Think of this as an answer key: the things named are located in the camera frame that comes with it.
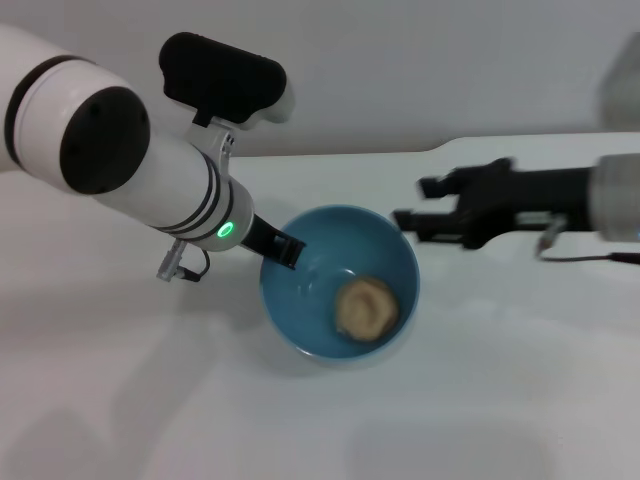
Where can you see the beige egg yolk pastry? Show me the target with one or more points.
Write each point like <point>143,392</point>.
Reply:
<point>367,310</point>

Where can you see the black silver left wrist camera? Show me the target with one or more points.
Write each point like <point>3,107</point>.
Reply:
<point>220,75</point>

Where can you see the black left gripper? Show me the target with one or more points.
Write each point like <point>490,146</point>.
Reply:
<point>260,235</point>

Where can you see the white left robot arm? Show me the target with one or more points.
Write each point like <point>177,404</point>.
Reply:
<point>125,160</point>

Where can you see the blue bowl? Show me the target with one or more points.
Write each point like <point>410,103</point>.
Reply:
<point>300,310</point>

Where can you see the white left camera bracket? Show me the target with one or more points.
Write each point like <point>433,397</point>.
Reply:
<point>212,140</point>

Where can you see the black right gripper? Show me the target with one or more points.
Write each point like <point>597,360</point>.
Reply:
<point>525,200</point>

